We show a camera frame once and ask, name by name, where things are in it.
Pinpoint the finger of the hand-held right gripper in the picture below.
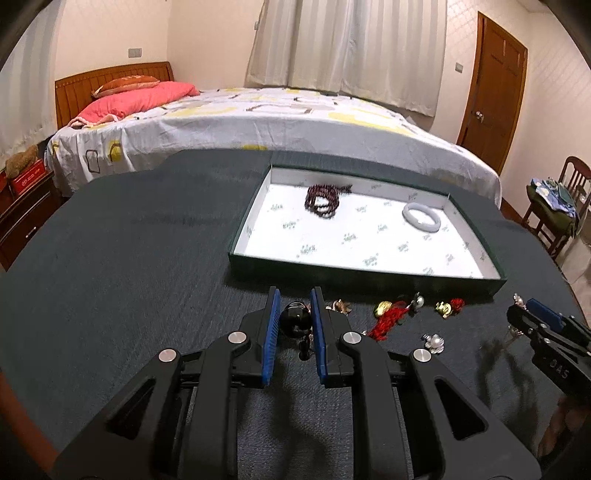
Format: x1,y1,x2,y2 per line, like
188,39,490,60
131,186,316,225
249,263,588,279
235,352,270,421
525,298,591,356
506,305,591,403

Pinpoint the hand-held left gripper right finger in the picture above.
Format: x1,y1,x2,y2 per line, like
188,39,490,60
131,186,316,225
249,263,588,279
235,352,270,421
312,286,542,480

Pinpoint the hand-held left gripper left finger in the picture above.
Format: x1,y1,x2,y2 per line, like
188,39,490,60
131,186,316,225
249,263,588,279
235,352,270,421
51,286,282,480

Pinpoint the black bead pendant brown tassel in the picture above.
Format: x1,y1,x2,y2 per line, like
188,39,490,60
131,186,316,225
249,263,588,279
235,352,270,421
281,299,354,361

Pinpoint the silver chain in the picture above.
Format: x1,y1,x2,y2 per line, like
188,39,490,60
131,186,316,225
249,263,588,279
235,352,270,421
508,292,527,342

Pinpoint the red tassel with gold charm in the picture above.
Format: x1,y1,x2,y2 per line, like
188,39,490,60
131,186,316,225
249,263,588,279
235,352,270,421
362,300,413,343

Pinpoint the green box tray white inside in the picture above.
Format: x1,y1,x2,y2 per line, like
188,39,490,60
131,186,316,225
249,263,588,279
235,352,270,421
228,164,508,298

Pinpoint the gold charm with red knot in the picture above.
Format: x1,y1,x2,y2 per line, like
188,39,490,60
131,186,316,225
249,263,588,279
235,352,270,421
435,298,465,319

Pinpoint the pile of clothes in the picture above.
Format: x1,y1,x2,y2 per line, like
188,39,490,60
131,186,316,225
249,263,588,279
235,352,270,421
527,176,580,227

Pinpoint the wooden chair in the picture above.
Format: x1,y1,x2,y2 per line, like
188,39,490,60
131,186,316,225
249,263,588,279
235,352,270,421
522,156,591,257

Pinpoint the white jade bangle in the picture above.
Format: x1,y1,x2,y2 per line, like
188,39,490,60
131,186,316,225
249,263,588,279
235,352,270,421
402,202,443,232

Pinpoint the bed with patterned sheet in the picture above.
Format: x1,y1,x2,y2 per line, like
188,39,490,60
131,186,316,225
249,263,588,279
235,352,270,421
44,85,503,208

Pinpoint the brown wooden door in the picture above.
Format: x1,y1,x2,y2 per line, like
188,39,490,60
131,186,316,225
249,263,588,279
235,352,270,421
456,11,528,176

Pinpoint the pink pillow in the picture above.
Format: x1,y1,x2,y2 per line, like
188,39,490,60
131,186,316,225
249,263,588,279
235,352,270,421
69,82,201,127

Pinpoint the dark wooden nightstand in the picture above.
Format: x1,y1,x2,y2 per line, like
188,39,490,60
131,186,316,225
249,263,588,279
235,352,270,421
0,171,61,271

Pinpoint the red box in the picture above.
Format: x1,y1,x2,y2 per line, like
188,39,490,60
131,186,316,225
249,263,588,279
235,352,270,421
7,159,47,195

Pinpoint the white window curtain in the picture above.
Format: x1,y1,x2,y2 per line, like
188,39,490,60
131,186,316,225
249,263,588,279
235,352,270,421
244,0,448,117

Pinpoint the orange pillow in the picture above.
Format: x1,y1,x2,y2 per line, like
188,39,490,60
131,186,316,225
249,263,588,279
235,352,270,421
91,75,161,99

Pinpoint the brown plush toy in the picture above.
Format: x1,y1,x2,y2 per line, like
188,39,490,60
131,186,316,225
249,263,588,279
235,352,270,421
4,144,40,178

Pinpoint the wooden headboard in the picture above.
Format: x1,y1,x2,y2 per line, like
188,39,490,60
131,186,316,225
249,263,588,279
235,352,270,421
54,61,175,130

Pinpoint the white sheer curtain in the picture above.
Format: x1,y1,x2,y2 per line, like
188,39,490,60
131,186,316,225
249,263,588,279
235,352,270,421
0,9,61,158

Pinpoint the dark red bead bracelet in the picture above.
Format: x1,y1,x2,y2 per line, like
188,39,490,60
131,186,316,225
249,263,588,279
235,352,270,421
304,182,354,217

